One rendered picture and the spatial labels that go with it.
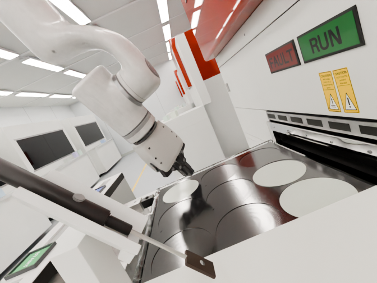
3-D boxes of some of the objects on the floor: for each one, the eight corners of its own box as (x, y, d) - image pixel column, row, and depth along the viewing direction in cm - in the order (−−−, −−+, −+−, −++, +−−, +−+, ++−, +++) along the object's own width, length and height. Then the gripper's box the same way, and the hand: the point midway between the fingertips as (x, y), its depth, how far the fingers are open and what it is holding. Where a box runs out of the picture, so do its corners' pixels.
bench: (103, 178, 578) (67, 115, 539) (70, 212, 401) (13, 121, 362) (69, 194, 581) (31, 131, 542) (22, 233, 405) (-39, 145, 366)
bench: (123, 158, 793) (99, 111, 754) (107, 174, 617) (74, 114, 578) (99, 169, 797) (73, 123, 758) (77, 187, 620) (41, 129, 581)
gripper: (130, 153, 40) (188, 199, 48) (165, 103, 48) (209, 150, 56) (115, 155, 45) (169, 197, 54) (148, 110, 53) (191, 153, 61)
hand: (185, 169), depth 54 cm, fingers closed
